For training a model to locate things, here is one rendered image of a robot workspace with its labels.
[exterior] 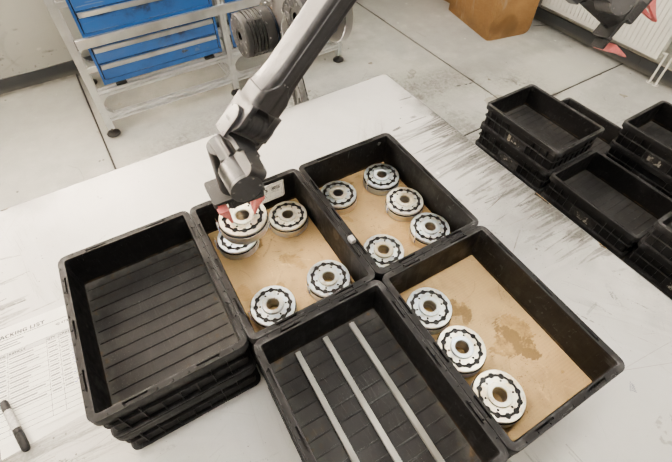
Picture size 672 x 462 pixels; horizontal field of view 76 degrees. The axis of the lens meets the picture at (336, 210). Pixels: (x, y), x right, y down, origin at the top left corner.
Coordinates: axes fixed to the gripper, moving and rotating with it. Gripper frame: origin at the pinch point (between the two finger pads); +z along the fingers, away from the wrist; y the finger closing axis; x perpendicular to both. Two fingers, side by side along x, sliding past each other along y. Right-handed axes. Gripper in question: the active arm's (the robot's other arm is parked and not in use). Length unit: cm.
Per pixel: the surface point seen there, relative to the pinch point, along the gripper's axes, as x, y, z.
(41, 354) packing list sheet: 10, -55, 34
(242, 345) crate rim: -21.6, -10.2, 11.0
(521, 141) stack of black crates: 25, 126, 55
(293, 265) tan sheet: -3.6, 8.2, 21.9
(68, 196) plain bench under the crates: 63, -42, 36
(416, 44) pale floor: 190, 199, 114
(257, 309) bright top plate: -12.1, -4.4, 18.5
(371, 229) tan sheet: -3.2, 31.3, 22.4
